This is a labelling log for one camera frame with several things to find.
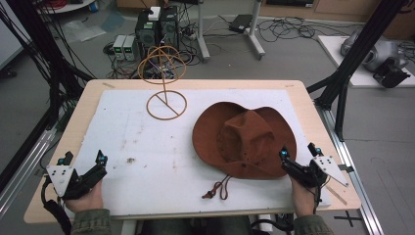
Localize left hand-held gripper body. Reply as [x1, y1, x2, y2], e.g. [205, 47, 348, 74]
[45, 164, 109, 201]

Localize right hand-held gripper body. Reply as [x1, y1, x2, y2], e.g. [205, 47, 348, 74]
[280, 155, 350, 189]

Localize brown cowboy hat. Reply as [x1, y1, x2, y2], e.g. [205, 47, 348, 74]
[192, 101, 298, 201]

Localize wire hat stand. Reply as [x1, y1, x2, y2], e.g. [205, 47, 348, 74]
[137, 45, 189, 121]

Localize person's left hand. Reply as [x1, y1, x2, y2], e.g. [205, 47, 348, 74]
[65, 180, 105, 214]

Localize person's right hand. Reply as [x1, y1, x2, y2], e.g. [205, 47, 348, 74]
[290, 177, 317, 218]

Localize thin wooden stick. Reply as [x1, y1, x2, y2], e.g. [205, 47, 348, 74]
[325, 184, 348, 207]

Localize white foam mat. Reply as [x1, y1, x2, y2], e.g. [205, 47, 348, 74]
[64, 88, 333, 220]

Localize white floor board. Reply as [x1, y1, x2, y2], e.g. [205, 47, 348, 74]
[317, 34, 415, 89]

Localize black device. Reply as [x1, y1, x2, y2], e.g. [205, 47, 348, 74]
[372, 61, 412, 89]

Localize grey power supply unit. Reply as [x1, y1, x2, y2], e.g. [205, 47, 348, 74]
[112, 34, 127, 62]
[122, 35, 138, 62]

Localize person's legs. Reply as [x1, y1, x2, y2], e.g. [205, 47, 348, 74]
[139, 215, 262, 235]

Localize grey rounded device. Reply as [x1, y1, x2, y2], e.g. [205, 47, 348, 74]
[340, 29, 409, 73]

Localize grey metal stand leg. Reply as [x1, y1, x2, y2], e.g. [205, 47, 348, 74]
[245, 0, 266, 61]
[195, 0, 211, 64]

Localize clear plastic sheet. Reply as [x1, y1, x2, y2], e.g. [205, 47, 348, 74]
[61, 19, 108, 43]

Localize black computer tower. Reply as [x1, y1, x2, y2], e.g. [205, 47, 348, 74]
[159, 5, 181, 53]
[134, 10, 161, 55]

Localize flat black box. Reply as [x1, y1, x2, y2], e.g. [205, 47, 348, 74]
[228, 13, 254, 34]

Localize white round table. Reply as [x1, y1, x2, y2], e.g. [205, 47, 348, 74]
[34, 0, 96, 15]

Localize small white box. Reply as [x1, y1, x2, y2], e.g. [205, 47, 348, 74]
[148, 6, 161, 22]

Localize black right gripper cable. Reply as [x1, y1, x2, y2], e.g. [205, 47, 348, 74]
[312, 177, 331, 215]

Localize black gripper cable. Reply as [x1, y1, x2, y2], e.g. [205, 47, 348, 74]
[312, 177, 331, 215]
[40, 175, 73, 235]

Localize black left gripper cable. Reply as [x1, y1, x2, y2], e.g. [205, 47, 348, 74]
[40, 175, 73, 235]

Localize aluminium rail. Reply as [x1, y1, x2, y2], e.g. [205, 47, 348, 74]
[0, 126, 61, 220]
[313, 99, 387, 235]

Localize black frame pole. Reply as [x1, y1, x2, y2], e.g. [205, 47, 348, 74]
[305, 0, 410, 142]

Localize black frame with cables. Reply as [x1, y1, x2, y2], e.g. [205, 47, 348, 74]
[0, 0, 96, 194]

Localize tangle of black floor cables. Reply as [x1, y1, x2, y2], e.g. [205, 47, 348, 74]
[255, 15, 361, 44]

